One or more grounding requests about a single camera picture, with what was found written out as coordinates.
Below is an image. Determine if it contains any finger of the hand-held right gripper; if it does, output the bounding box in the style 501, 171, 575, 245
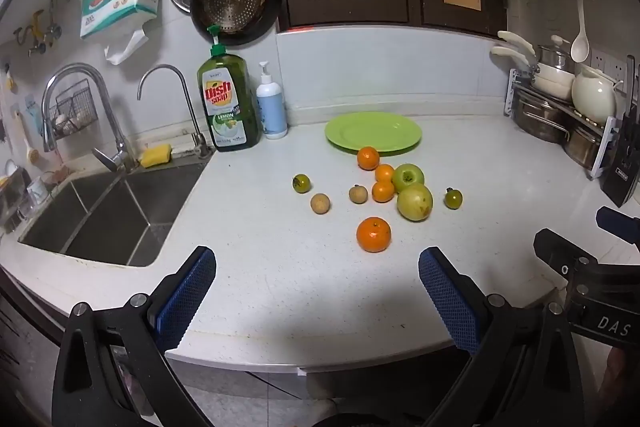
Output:
596, 206, 640, 254
534, 229, 601, 279

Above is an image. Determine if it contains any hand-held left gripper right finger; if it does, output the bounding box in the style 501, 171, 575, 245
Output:
418, 247, 586, 427

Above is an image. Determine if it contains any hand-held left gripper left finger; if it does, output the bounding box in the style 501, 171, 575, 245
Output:
52, 246, 217, 427

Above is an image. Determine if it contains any large orange mandarin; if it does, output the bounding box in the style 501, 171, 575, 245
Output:
356, 217, 392, 254

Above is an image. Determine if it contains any yellow-green pear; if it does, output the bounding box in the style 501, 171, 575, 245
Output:
397, 183, 434, 222

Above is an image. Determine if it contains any green apple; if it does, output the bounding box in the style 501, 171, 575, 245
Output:
391, 163, 425, 192

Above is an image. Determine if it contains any green plate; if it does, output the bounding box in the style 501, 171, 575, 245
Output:
325, 112, 422, 156

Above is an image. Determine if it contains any black knife block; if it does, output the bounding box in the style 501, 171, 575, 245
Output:
599, 55, 640, 208

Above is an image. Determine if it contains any small stainless steel pot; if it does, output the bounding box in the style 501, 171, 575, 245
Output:
562, 122, 604, 169

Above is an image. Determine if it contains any stainless steel sink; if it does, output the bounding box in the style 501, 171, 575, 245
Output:
17, 161, 212, 268

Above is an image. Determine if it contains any cream ceramic jug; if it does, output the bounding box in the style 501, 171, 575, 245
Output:
571, 65, 619, 126

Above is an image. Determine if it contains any large stainless steel pot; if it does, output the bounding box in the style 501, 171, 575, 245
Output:
512, 91, 571, 144

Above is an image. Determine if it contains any yellow sponge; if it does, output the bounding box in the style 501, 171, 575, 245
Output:
139, 145, 173, 169

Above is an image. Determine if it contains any white pot rack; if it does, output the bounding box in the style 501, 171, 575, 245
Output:
503, 67, 619, 180

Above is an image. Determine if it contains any steel pot with lid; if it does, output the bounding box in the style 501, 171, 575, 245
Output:
537, 35, 574, 70

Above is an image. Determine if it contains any white ladle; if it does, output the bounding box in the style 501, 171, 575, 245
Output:
569, 0, 592, 64

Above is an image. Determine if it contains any thin chrome faucet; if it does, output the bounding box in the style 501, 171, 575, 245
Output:
137, 65, 212, 158

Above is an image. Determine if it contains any green dish soap bottle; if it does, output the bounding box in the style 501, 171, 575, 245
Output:
197, 24, 261, 152

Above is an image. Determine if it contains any large chrome faucet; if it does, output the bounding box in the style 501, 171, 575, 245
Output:
42, 63, 137, 173

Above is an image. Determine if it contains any white blue pump bottle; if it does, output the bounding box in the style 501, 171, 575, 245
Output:
256, 61, 289, 140

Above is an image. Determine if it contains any dish brush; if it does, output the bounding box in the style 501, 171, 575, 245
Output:
13, 105, 43, 168

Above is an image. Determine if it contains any white plastic bag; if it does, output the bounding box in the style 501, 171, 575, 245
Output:
103, 29, 151, 66

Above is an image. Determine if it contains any perforated metal strainer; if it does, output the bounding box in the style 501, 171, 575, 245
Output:
201, 0, 267, 34

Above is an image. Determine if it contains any white wall socket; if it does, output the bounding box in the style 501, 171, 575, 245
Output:
589, 49, 626, 80

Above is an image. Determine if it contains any black wire basket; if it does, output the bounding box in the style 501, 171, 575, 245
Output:
49, 78, 100, 140

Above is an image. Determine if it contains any yellow wall hook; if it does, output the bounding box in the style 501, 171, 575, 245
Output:
13, 9, 63, 56

